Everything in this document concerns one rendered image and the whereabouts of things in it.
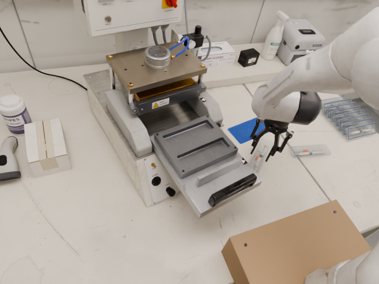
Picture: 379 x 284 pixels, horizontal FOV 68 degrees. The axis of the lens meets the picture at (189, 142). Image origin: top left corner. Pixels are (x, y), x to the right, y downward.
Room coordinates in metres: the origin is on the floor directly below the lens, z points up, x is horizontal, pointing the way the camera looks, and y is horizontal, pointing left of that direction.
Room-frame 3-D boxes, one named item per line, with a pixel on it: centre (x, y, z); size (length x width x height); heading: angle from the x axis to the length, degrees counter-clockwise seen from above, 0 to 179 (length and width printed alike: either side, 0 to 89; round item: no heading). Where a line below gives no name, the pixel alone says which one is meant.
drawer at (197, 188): (0.52, -0.05, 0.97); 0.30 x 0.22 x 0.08; 41
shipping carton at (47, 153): (0.57, 0.49, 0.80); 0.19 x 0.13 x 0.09; 29
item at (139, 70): (0.79, 0.15, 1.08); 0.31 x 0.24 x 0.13; 131
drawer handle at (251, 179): (0.42, -0.14, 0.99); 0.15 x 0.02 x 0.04; 131
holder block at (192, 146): (0.56, -0.02, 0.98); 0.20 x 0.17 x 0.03; 131
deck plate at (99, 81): (0.78, 0.17, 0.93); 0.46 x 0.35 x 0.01; 41
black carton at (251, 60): (1.38, -0.22, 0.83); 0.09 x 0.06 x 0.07; 129
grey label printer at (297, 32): (1.56, -0.49, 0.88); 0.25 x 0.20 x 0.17; 23
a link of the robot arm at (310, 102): (0.68, -0.29, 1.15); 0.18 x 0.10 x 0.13; 1
